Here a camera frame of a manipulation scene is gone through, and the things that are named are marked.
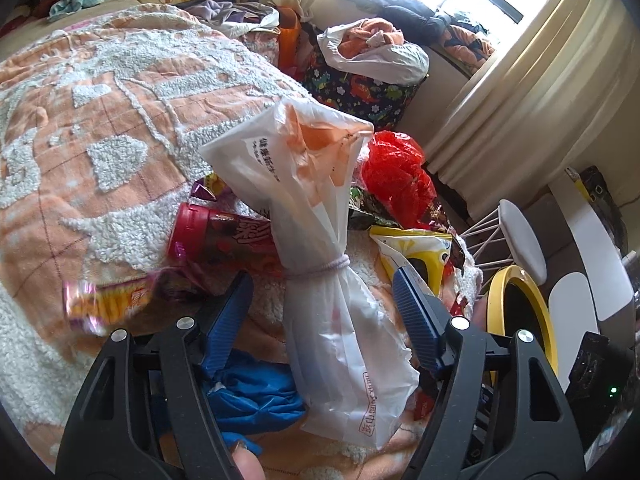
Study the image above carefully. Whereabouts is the dark jacket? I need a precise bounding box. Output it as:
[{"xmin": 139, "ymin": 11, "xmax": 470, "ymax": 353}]
[{"xmin": 365, "ymin": 0, "xmax": 453, "ymax": 38}]

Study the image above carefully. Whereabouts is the red plastic bag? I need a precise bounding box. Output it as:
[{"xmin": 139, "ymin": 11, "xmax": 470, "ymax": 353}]
[{"xmin": 360, "ymin": 131, "xmax": 438, "ymax": 228}]

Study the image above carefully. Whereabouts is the cream pleated curtain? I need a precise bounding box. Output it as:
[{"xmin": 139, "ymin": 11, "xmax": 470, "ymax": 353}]
[{"xmin": 430, "ymin": 0, "xmax": 640, "ymax": 206}]

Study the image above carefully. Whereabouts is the white plastic bag of clothes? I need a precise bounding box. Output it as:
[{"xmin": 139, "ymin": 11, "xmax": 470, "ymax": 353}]
[{"xmin": 316, "ymin": 17, "xmax": 431, "ymax": 83}]

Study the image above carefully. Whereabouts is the orange printed blanket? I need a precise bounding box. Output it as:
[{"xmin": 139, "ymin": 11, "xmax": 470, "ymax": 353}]
[{"xmin": 442, "ymin": 22, "xmax": 498, "ymax": 63}]

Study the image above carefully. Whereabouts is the white wire-legged stool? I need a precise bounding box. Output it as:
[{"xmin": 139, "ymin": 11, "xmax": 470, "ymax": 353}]
[{"xmin": 460, "ymin": 199, "xmax": 547, "ymax": 286}]

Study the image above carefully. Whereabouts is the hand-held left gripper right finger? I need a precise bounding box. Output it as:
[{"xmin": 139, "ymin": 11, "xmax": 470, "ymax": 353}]
[{"xmin": 391, "ymin": 265, "xmax": 587, "ymax": 480}]

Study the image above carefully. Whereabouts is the dinosaur print fabric bag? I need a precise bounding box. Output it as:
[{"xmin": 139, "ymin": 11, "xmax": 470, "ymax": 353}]
[{"xmin": 302, "ymin": 50, "xmax": 426, "ymax": 131}]

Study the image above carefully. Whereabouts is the red cylindrical snack can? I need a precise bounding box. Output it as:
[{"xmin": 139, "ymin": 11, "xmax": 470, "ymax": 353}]
[{"xmin": 167, "ymin": 202, "xmax": 286, "ymax": 278}]

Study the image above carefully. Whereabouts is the orange bag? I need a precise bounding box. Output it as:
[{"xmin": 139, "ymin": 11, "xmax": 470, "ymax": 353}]
[{"xmin": 276, "ymin": 6, "xmax": 303, "ymax": 78}]

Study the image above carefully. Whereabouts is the dark snack wrapper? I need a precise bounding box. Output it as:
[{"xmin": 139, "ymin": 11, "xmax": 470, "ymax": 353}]
[{"xmin": 347, "ymin": 186, "xmax": 451, "ymax": 233}]

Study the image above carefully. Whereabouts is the white desk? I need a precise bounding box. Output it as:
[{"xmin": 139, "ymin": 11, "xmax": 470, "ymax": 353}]
[{"xmin": 547, "ymin": 170, "xmax": 640, "ymax": 411}]

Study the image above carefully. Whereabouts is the orange and white fleece blanket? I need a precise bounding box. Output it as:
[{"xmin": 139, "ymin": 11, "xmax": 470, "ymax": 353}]
[{"xmin": 0, "ymin": 2, "xmax": 481, "ymax": 480}]

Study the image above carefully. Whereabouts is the pink floral fabric bag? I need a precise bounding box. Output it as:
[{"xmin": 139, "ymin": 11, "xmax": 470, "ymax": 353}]
[{"xmin": 235, "ymin": 27, "xmax": 283, "ymax": 68}]

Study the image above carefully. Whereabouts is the pink snack packet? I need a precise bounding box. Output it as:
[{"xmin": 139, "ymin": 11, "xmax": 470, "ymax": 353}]
[{"xmin": 62, "ymin": 272, "xmax": 201, "ymax": 336}]

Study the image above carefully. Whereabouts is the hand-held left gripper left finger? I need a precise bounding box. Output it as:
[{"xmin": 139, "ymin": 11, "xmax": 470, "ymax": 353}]
[{"xmin": 55, "ymin": 271, "xmax": 255, "ymax": 480}]

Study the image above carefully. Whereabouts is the black device with green light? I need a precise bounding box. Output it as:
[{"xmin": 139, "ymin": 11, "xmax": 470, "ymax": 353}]
[{"xmin": 565, "ymin": 330, "xmax": 626, "ymax": 411}]

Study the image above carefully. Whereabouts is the lavender and white cloth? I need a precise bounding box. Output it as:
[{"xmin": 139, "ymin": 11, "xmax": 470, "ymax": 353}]
[{"xmin": 190, "ymin": 0, "xmax": 281, "ymax": 38}]

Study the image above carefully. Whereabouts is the dark box with yellow edge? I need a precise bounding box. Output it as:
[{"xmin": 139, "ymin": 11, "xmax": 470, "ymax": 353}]
[{"xmin": 565, "ymin": 165, "xmax": 628, "ymax": 256}]

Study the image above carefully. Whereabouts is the person's left hand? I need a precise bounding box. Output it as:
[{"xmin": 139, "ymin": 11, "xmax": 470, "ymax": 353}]
[{"xmin": 234, "ymin": 447, "xmax": 266, "ymax": 480}]

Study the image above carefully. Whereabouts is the blue plastic bag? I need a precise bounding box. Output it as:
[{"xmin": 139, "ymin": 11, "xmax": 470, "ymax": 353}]
[{"xmin": 200, "ymin": 347, "xmax": 307, "ymax": 456}]

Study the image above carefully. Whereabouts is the yellow snack bag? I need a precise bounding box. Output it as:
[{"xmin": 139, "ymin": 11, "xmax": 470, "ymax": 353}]
[{"xmin": 369, "ymin": 226, "xmax": 456, "ymax": 296}]

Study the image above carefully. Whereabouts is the purple snack wrapper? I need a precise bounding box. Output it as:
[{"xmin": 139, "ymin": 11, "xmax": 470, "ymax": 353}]
[{"xmin": 191, "ymin": 172, "xmax": 233, "ymax": 203}]

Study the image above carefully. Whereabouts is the yellow-rimmed black trash bin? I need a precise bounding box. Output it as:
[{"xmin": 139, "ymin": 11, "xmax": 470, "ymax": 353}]
[{"xmin": 472, "ymin": 265, "xmax": 560, "ymax": 391}]

